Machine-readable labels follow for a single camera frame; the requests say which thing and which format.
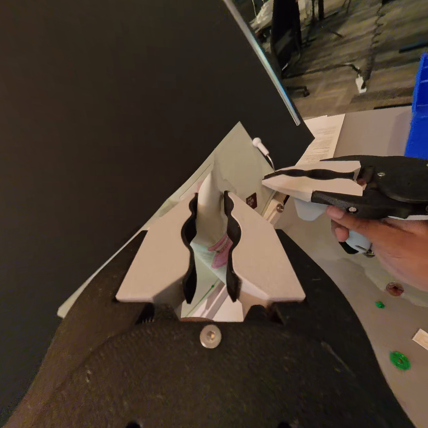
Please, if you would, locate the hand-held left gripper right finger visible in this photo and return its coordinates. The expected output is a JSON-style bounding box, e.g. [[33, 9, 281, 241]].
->
[[223, 191, 306, 321]]

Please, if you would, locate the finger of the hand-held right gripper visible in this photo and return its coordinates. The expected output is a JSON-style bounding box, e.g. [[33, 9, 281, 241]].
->
[[263, 160, 362, 182], [261, 175, 365, 203]]

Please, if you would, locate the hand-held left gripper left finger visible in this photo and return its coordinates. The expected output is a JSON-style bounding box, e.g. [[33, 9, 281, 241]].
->
[[115, 192, 199, 305]]

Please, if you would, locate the person's right hand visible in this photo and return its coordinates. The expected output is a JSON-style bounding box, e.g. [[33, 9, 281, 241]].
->
[[326, 206, 428, 292]]

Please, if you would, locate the blue plastic bin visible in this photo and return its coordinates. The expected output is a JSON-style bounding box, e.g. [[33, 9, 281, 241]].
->
[[405, 52, 428, 159]]

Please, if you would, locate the open instruction booklet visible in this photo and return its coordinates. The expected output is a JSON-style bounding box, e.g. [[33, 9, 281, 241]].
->
[[57, 121, 291, 318]]

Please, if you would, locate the black office chair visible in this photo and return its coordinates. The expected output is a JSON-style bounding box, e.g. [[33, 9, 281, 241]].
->
[[270, 0, 310, 97]]

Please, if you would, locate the black panel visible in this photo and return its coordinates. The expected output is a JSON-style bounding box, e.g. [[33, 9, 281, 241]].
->
[[0, 0, 315, 413]]

